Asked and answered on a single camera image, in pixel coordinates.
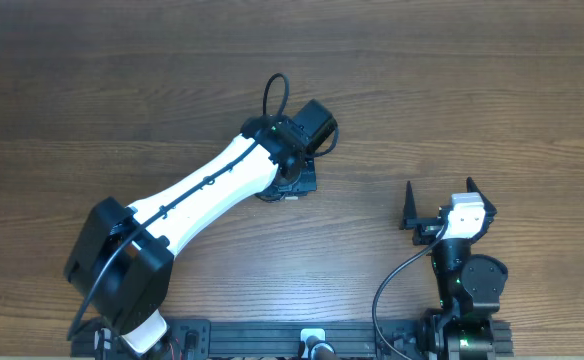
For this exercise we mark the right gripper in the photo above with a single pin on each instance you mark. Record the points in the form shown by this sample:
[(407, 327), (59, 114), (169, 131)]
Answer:
[(427, 230)]

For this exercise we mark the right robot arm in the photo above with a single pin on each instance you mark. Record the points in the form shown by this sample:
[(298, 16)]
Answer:
[(477, 285)]

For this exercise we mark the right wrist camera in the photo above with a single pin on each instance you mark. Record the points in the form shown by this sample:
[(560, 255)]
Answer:
[(467, 215)]

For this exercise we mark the mounting rail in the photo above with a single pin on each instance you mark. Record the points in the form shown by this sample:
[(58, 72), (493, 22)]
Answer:
[(272, 337)]

